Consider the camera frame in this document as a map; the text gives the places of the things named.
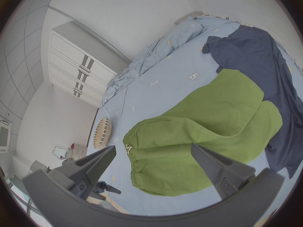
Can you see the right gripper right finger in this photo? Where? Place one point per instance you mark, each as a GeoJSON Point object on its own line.
{"type": "Point", "coordinates": [220, 174]}

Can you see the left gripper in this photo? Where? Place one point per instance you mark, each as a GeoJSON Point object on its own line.
{"type": "Point", "coordinates": [100, 187]}

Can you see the pale blue quilt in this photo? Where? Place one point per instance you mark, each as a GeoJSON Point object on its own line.
{"type": "Point", "coordinates": [151, 55]}

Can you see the white chest of drawers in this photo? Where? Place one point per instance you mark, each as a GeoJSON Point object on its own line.
{"type": "Point", "coordinates": [77, 150]}

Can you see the wavy white wall mirror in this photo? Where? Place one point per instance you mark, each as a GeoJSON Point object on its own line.
{"type": "Point", "coordinates": [58, 152]}

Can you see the dark blue garment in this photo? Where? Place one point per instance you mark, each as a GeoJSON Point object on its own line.
{"type": "Point", "coordinates": [260, 55]}

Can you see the white wardrobe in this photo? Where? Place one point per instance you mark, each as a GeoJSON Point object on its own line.
{"type": "Point", "coordinates": [66, 63]}

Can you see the green shorts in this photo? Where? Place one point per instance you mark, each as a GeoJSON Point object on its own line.
{"type": "Point", "coordinates": [189, 117]}

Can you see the ceiling air conditioner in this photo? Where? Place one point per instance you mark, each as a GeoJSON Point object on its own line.
{"type": "Point", "coordinates": [4, 136]}

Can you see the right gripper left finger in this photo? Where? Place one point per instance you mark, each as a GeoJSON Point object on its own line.
{"type": "Point", "coordinates": [92, 169]}

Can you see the bed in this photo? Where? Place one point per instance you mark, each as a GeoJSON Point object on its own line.
{"type": "Point", "coordinates": [165, 84]}

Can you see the window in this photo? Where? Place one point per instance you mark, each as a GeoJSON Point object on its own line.
{"type": "Point", "coordinates": [21, 197]}

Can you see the round woven basket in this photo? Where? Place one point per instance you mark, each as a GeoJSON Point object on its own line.
{"type": "Point", "coordinates": [101, 133]}

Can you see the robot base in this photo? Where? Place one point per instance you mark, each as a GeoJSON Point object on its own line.
{"type": "Point", "coordinates": [105, 206]}

